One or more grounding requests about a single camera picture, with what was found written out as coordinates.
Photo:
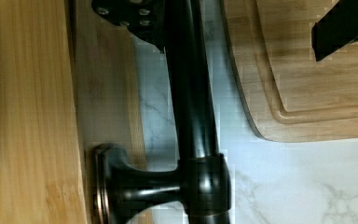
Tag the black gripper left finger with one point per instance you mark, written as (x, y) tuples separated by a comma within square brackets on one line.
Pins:
[(142, 18)]

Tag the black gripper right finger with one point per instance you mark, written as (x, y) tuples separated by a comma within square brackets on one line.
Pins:
[(336, 29)]

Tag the wooden drawer box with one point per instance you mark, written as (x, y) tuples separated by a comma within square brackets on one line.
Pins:
[(67, 84)]

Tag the black drawer handle bar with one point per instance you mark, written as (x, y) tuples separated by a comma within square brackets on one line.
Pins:
[(201, 181)]

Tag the bamboo cutting board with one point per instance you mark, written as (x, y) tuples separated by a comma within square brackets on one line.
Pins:
[(287, 94)]

